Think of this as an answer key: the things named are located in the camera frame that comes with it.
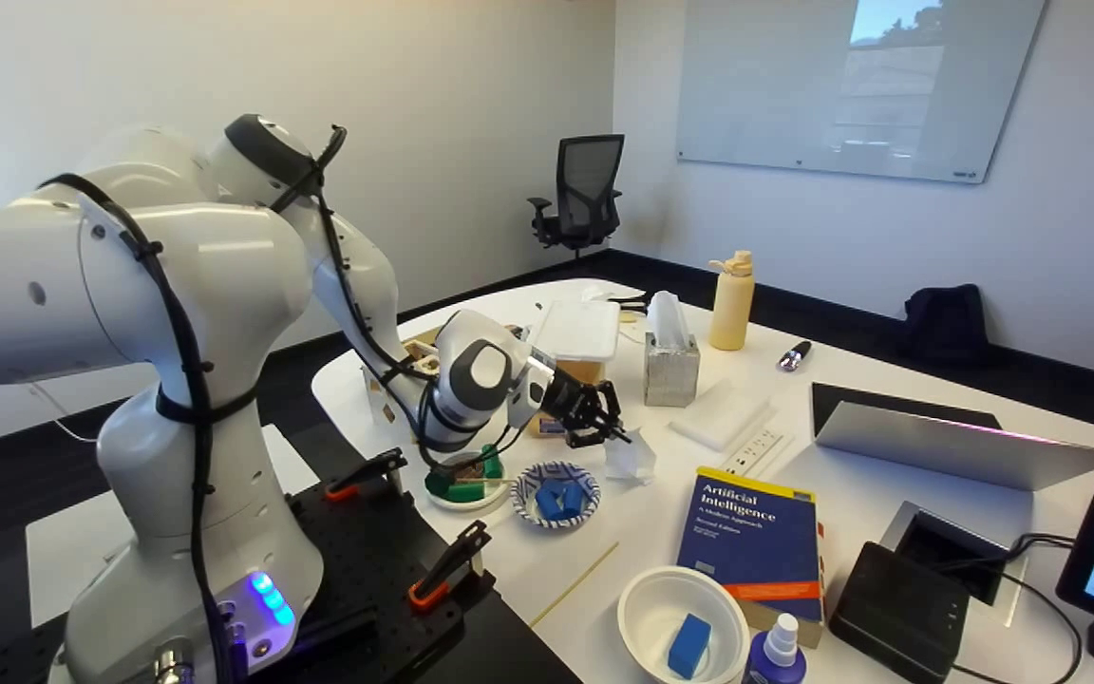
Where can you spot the white plate with blocks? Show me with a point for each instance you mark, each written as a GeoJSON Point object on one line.
{"type": "Point", "coordinates": [495, 495]}

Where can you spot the white bowl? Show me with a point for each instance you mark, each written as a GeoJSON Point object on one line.
{"type": "Point", "coordinates": [648, 610]}

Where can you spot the black plastic spoon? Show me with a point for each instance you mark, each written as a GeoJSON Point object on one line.
{"type": "Point", "coordinates": [626, 300]}

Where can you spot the black orange clamp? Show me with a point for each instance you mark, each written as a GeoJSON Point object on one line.
{"type": "Point", "coordinates": [454, 563]}
{"type": "Point", "coordinates": [364, 471]}

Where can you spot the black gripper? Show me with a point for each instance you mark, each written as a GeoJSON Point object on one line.
{"type": "Point", "coordinates": [568, 397]}

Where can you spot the white cutting board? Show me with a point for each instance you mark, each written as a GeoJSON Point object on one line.
{"type": "Point", "coordinates": [574, 333]}

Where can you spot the blue sponge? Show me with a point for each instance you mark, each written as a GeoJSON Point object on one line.
{"type": "Point", "coordinates": [690, 646]}

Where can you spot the grey tissue box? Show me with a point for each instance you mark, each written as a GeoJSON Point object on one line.
{"type": "Point", "coordinates": [669, 373]}

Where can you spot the wooden shape sorter box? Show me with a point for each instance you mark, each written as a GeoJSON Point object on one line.
{"type": "Point", "coordinates": [419, 361]}

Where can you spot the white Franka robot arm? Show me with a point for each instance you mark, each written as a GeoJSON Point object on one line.
{"type": "Point", "coordinates": [91, 288]}

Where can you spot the black marker pen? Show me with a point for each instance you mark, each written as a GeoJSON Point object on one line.
{"type": "Point", "coordinates": [793, 354]}

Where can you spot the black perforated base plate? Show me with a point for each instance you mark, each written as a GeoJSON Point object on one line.
{"type": "Point", "coordinates": [371, 572]}

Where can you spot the blue block in bowl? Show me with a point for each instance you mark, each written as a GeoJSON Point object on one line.
{"type": "Point", "coordinates": [557, 495]}

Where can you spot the green wooden block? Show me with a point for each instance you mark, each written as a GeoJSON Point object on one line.
{"type": "Point", "coordinates": [490, 465]}
{"type": "Point", "coordinates": [459, 487]}

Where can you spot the blue patterned bowl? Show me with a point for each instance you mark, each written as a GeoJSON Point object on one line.
{"type": "Point", "coordinates": [524, 504]}

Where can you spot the yellow squeeze bottle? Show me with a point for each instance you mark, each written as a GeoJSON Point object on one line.
{"type": "Point", "coordinates": [730, 307]}

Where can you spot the blue sanitizer bottle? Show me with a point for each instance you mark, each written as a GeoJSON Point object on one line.
{"type": "Point", "coordinates": [776, 658]}

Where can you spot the blue book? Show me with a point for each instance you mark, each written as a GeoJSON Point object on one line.
{"type": "Point", "coordinates": [748, 537]}

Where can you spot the clear plastic container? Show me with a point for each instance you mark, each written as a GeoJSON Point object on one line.
{"type": "Point", "coordinates": [579, 373]}

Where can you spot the black box device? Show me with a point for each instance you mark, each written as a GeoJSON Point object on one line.
{"type": "Point", "coordinates": [893, 611]}

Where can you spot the silver laptop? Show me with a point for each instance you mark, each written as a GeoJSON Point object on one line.
{"type": "Point", "coordinates": [950, 442]}

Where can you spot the wall whiteboard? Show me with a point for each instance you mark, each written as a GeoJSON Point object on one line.
{"type": "Point", "coordinates": [762, 87]}

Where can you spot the black backpack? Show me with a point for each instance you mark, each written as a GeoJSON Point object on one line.
{"type": "Point", "coordinates": [944, 326]}

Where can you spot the grey framed black device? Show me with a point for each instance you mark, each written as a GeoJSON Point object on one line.
{"type": "Point", "coordinates": [950, 551]}

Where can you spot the black mesh office chair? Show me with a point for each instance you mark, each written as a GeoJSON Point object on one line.
{"type": "Point", "coordinates": [585, 177]}

